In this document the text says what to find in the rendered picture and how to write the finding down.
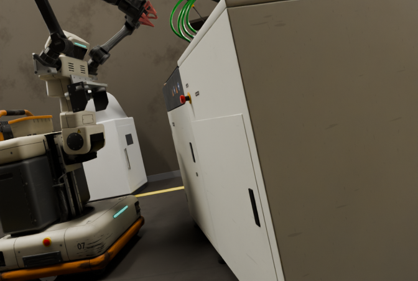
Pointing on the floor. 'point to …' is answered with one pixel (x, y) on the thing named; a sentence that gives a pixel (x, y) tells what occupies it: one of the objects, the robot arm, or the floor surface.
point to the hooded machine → (115, 156)
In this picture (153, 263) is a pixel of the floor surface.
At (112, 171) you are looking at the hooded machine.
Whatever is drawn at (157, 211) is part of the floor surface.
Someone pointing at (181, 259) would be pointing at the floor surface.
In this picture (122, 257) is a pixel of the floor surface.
